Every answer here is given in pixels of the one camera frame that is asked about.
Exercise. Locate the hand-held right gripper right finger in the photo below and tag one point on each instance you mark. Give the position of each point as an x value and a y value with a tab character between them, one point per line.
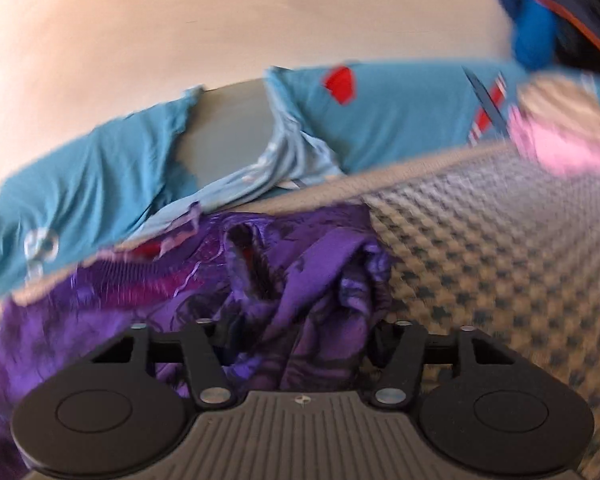
400	355

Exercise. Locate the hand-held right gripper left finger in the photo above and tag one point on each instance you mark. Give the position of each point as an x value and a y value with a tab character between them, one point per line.
200	355

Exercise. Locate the purple patterned garment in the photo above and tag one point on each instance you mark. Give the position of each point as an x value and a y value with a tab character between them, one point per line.
310	300

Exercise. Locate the houndstooth bed cover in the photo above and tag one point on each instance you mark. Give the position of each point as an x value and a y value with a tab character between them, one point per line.
505	270

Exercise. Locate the pink folded garment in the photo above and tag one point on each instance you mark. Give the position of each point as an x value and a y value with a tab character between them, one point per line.
565	152

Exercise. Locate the striped beige knit garment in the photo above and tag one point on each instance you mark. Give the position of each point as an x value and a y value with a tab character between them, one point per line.
560	105

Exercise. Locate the royal blue garment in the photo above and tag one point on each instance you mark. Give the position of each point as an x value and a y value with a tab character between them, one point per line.
525	35

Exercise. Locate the navy jacket with orange trim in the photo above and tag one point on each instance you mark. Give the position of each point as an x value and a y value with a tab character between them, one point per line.
575	7

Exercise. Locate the grey padded bed rail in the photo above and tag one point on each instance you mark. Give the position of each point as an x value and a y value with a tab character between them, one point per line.
225	125

